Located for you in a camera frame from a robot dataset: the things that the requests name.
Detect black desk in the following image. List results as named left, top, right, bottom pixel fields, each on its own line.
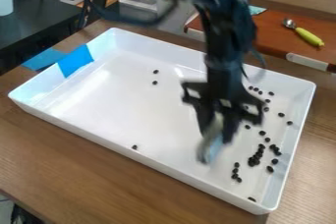
left=0, top=0, right=89, bottom=69

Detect white and blue tool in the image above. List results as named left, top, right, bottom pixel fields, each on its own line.
left=196, top=121, right=230, bottom=166

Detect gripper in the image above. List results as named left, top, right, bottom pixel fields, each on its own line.
left=180, top=58, right=268, bottom=145

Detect yellow handled scoop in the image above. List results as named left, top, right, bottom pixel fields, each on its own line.
left=280, top=17, right=327, bottom=48

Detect blue tape strip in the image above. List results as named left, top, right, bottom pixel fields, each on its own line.
left=21, top=43, right=96, bottom=79

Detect pile of black bits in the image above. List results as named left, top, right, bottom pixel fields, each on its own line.
left=229, top=84, right=296, bottom=185

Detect white tray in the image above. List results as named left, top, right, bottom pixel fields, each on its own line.
left=6, top=27, right=318, bottom=216

